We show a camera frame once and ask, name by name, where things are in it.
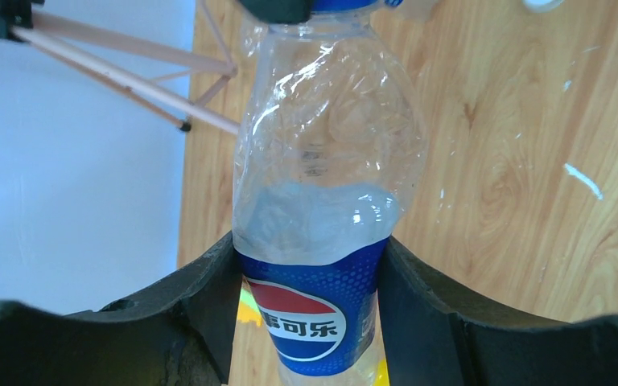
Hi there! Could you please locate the pink music stand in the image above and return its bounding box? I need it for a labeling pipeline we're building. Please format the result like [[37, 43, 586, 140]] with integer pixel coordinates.
[[0, 1, 240, 133]]

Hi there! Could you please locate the Pepsi bottle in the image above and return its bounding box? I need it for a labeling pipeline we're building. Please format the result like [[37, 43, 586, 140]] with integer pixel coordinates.
[[232, 1, 428, 385]]

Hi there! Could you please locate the white bottle cap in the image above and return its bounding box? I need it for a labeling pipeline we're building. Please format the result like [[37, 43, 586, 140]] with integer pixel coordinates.
[[521, 0, 563, 13]]

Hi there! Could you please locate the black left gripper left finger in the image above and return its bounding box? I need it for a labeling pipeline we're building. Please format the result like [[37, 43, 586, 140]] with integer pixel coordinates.
[[0, 235, 241, 385]]

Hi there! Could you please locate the blue bottle cap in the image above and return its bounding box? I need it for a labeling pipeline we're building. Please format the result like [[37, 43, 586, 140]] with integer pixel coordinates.
[[311, 0, 378, 13]]

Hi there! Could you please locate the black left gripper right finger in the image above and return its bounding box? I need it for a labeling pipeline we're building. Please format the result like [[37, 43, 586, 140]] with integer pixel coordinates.
[[378, 239, 618, 385]]

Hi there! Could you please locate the yellow juice bottle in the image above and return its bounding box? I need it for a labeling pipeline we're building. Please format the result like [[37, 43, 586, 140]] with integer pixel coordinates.
[[373, 359, 390, 386]]

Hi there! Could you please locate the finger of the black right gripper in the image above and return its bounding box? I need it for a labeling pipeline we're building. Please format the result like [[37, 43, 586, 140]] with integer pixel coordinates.
[[237, 0, 313, 25]]

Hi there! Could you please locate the yellow green toy block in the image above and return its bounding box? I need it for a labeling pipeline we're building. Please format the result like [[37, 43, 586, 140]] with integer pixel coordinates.
[[237, 282, 263, 326]]

